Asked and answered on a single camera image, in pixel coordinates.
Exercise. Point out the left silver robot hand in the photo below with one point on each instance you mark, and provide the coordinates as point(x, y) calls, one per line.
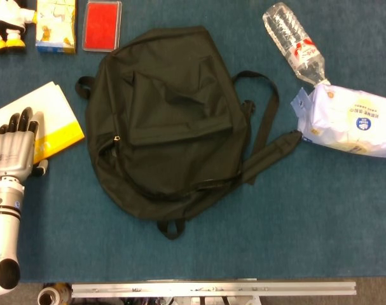
point(11, 152)

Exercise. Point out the white and yellow book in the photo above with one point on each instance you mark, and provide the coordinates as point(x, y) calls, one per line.
point(59, 108)

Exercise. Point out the black fabric backpack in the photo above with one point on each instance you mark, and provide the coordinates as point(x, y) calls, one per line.
point(167, 111)

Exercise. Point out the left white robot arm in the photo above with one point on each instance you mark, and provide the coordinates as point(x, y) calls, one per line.
point(3, 222)

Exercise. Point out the black and white plush toy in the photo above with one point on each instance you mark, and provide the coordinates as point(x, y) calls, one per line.
point(8, 19)

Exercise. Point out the colourful printed cardboard box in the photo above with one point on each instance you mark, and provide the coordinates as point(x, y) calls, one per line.
point(56, 25)

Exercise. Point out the brown tape roll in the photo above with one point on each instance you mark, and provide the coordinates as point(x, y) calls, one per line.
point(54, 290)

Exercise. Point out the red ink pad case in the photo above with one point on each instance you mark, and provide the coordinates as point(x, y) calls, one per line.
point(102, 27)

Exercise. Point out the blue felt table cover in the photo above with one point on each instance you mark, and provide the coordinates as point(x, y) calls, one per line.
point(275, 222)

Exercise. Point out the clear plastic water bottle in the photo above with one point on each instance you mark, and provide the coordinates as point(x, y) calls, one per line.
point(288, 31)

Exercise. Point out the white wet wipes pack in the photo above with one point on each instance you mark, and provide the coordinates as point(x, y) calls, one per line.
point(345, 120)

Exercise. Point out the aluminium profile rail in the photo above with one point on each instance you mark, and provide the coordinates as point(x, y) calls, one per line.
point(211, 289)

